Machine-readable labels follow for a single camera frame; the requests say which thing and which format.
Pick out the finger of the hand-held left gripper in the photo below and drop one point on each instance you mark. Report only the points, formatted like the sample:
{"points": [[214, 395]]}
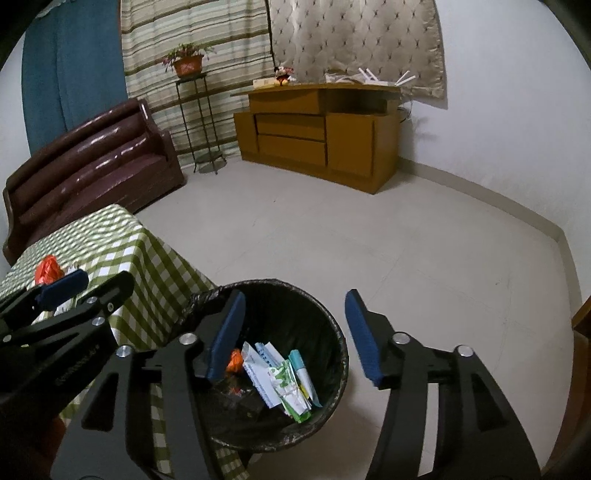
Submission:
{"points": [[62, 288], [115, 288]]}

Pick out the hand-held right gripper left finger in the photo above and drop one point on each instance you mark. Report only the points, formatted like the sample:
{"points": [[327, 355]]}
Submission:
{"points": [[228, 332]]}

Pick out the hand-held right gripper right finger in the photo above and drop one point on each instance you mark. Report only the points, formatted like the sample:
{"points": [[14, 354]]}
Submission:
{"points": [[362, 337]]}

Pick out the red plastic bag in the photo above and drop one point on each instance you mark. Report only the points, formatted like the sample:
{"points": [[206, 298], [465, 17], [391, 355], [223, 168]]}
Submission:
{"points": [[48, 272]]}

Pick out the white paper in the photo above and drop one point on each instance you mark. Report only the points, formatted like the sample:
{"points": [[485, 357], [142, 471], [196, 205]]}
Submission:
{"points": [[258, 374]]}

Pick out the black trash bin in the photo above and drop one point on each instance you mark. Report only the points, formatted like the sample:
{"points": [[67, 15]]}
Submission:
{"points": [[286, 304]]}

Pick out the orange scrap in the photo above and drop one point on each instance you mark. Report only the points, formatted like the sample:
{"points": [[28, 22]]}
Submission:
{"points": [[235, 362]]}

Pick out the green checkered tablecloth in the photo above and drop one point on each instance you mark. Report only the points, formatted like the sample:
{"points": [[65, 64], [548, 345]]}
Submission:
{"points": [[138, 258]]}

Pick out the teal and white packet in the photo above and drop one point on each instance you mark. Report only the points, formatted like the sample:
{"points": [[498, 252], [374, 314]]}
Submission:
{"points": [[300, 367]]}

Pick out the green and white wrapper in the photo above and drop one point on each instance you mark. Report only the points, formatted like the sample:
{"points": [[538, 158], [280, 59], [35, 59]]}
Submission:
{"points": [[288, 392]]}

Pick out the brown leather sofa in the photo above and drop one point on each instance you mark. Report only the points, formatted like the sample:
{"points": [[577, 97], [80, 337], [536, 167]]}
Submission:
{"points": [[101, 166]]}

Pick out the black metal plant stand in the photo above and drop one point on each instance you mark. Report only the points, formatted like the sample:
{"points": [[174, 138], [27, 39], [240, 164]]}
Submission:
{"points": [[210, 159]]}

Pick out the wooden cabinet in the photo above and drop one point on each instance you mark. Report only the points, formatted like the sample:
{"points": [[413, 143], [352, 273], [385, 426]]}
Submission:
{"points": [[351, 143]]}

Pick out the blue curtain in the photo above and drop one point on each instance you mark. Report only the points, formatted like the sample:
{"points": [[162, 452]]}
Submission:
{"points": [[69, 69]]}

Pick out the orange flower pot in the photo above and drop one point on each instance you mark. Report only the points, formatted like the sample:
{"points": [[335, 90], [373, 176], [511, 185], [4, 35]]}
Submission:
{"points": [[188, 67]]}

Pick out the green potted plant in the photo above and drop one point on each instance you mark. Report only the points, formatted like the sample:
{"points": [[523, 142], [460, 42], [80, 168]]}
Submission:
{"points": [[184, 50]]}

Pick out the flat beige box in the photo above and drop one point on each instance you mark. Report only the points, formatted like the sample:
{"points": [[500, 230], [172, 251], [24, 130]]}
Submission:
{"points": [[264, 83]]}

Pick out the white router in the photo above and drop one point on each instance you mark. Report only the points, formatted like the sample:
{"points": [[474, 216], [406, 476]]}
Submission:
{"points": [[374, 78]]}

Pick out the clear plastic bag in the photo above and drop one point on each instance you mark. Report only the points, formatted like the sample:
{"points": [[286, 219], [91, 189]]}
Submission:
{"points": [[339, 77]]}

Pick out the mouse plush toy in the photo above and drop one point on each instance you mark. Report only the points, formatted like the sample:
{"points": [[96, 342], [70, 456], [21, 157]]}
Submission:
{"points": [[283, 77]]}

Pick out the striped curtain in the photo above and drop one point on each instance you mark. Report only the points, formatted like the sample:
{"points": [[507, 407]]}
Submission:
{"points": [[194, 23]]}

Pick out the beige patterned curtain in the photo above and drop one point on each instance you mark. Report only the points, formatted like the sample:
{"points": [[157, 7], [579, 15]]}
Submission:
{"points": [[360, 32]]}

